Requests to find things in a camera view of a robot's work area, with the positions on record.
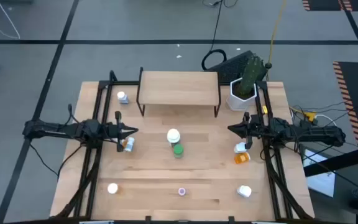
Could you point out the black round knob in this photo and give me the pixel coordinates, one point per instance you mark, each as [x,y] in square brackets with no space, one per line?
[268,65]

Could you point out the green medicine bottle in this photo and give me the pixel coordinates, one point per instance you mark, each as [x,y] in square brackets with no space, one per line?
[178,150]

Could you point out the small white medicine bottle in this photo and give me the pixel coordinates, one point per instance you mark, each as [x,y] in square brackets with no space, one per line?
[122,97]

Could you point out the slim white medicine bottle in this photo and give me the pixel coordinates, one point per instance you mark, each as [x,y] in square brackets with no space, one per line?
[130,144]

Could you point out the small translucent pink bottle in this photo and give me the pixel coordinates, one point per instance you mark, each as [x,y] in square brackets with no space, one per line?
[181,191]

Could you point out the green cactus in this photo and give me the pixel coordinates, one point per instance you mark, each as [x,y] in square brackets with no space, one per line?
[251,76]

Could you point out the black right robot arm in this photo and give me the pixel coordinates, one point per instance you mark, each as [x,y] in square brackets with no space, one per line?
[309,132]

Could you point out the black keyboard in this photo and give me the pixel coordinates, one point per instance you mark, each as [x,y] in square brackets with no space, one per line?
[232,68]

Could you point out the white hexagonal plant pot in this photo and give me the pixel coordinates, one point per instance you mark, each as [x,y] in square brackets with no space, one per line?
[236,104]

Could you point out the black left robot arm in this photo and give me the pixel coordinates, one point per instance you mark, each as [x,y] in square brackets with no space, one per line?
[57,129]

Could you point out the monitor with white screen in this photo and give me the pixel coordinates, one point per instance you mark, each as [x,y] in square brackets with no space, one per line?
[322,180]

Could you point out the black beam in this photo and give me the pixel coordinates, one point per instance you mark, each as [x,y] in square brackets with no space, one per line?
[340,160]

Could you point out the large white medicine bottle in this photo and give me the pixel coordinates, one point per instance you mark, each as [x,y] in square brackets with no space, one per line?
[173,136]

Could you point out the wooden shelf with black legs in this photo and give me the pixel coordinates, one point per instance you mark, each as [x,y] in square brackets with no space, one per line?
[179,88]

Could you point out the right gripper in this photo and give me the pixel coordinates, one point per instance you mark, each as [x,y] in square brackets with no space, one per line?
[256,128]

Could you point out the white cap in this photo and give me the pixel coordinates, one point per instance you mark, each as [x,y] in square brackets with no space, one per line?
[112,188]

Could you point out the white bottle with blue label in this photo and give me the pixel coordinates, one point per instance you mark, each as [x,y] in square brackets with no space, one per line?
[244,191]
[240,147]

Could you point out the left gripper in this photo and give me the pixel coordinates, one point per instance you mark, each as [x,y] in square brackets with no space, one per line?
[110,130]

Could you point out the yellow power strip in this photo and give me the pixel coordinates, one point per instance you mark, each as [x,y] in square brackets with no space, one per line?
[310,116]

